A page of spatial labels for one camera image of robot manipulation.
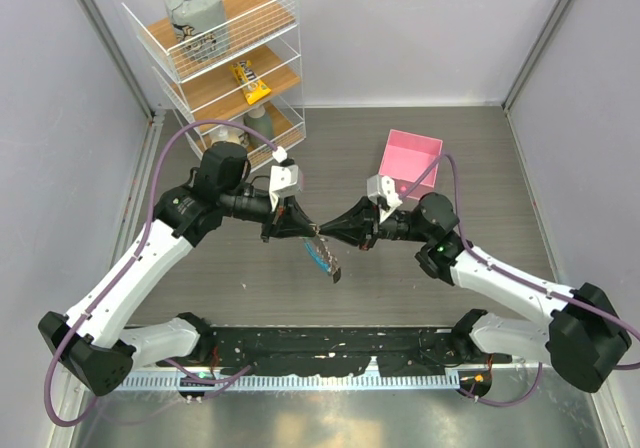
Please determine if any white wire shelf rack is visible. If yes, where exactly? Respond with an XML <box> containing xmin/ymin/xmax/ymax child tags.
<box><xmin>124</xmin><ymin>0</ymin><xmax>306</xmax><ymax>149</ymax></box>

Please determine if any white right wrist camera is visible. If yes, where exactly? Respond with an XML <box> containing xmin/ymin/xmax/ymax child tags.
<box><xmin>366</xmin><ymin>174</ymin><xmax>402</xmax><ymax>211</ymax></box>

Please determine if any green pump bottle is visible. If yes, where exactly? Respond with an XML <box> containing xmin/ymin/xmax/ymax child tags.
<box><xmin>243</xmin><ymin>105</ymin><xmax>275</xmax><ymax>141</ymax></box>

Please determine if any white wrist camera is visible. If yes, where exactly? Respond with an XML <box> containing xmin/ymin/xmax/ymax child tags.
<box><xmin>268</xmin><ymin>147</ymin><xmax>304</xmax><ymax>205</ymax></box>
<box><xmin>366</xmin><ymin>174</ymin><xmax>402</xmax><ymax>211</ymax></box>

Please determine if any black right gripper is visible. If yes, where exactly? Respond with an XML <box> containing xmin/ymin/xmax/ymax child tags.
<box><xmin>319</xmin><ymin>195</ymin><xmax>432</xmax><ymax>251</ymax></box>

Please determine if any blue key holder handle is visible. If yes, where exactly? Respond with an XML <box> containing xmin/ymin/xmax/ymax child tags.
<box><xmin>303</xmin><ymin>238</ymin><xmax>331</xmax><ymax>273</ymax></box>

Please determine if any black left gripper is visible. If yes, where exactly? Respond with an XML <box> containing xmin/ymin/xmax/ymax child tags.
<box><xmin>220</xmin><ymin>185</ymin><xmax>316</xmax><ymax>242</ymax></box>

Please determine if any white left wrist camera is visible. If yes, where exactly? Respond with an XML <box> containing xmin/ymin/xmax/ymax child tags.
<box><xmin>268</xmin><ymin>147</ymin><xmax>304</xmax><ymax>205</ymax></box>

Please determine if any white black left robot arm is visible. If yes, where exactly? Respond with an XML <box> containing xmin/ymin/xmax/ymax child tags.
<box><xmin>38</xmin><ymin>142</ymin><xmax>317</xmax><ymax>396</ymax></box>

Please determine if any pink open drawer box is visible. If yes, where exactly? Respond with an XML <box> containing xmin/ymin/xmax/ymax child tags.
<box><xmin>378</xmin><ymin>129</ymin><xmax>443</xmax><ymax>193</ymax></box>

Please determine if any white slotted cable duct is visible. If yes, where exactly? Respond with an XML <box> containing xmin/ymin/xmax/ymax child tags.
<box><xmin>116</xmin><ymin>369</ymin><xmax>460</xmax><ymax>393</ymax></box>

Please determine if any grey wrapped bundle top shelf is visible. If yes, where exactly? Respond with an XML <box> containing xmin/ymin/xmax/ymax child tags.
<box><xmin>164</xmin><ymin>0</ymin><xmax>230</xmax><ymax>62</ymax></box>

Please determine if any cream lotion bottle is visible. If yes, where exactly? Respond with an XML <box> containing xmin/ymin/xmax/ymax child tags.
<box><xmin>209</xmin><ymin>126</ymin><xmax>243</xmax><ymax>146</ymax></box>

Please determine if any yellow candy bag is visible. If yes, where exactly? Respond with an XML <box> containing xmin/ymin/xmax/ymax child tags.
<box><xmin>230</xmin><ymin>60</ymin><xmax>272</xmax><ymax>106</ymax></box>

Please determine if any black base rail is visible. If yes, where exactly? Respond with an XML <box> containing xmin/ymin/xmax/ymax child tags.
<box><xmin>177</xmin><ymin>327</ymin><xmax>512</xmax><ymax>378</ymax></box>

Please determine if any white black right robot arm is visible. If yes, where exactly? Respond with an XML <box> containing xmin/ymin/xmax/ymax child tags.
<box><xmin>320</xmin><ymin>193</ymin><xmax>632</xmax><ymax>393</ymax></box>

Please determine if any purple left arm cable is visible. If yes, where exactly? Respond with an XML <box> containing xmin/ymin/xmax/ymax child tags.
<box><xmin>44</xmin><ymin>120</ymin><xmax>291</xmax><ymax>428</ymax></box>

